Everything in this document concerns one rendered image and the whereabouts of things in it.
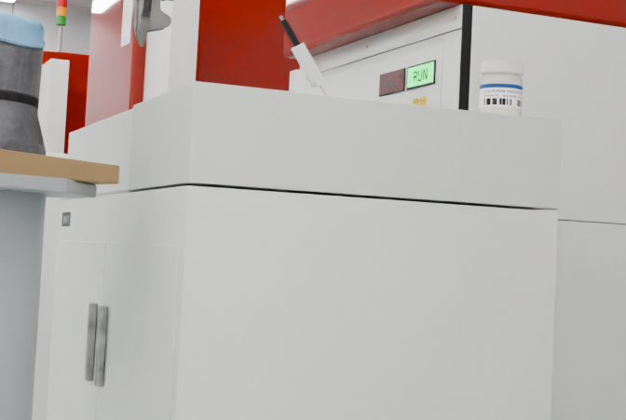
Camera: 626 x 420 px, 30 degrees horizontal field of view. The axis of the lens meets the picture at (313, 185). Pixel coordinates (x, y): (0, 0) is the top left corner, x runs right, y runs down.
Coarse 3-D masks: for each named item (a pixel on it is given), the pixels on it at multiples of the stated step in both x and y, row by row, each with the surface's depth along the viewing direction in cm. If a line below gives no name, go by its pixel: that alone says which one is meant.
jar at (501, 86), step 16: (496, 64) 191; (512, 64) 191; (480, 80) 194; (496, 80) 191; (512, 80) 191; (480, 96) 193; (496, 96) 190; (512, 96) 190; (496, 112) 190; (512, 112) 190
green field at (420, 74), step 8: (424, 64) 235; (432, 64) 232; (408, 72) 241; (416, 72) 238; (424, 72) 235; (432, 72) 232; (408, 80) 241; (416, 80) 238; (424, 80) 235; (432, 80) 231
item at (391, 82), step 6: (396, 72) 247; (402, 72) 244; (384, 78) 252; (390, 78) 249; (396, 78) 246; (402, 78) 244; (384, 84) 252; (390, 84) 249; (396, 84) 246; (402, 84) 243; (384, 90) 251; (390, 90) 248
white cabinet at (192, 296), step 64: (192, 192) 165; (256, 192) 169; (64, 256) 242; (128, 256) 193; (192, 256) 165; (256, 256) 169; (320, 256) 173; (384, 256) 177; (448, 256) 181; (512, 256) 186; (64, 320) 238; (128, 320) 190; (192, 320) 165; (256, 320) 168; (320, 320) 172; (384, 320) 176; (448, 320) 181; (512, 320) 185; (64, 384) 233; (128, 384) 187; (192, 384) 164; (256, 384) 168; (320, 384) 172; (384, 384) 176; (448, 384) 180; (512, 384) 185
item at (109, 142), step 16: (128, 112) 201; (96, 128) 224; (112, 128) 212; (128, 128) 200; (80, 144) 237; (96, 144) 223; (112, 144) 211; (128, 144) 200; (96, 160) 222; (112, 160) 210; (128, 160) 199; (128, 176) 198; (96, 192) 220
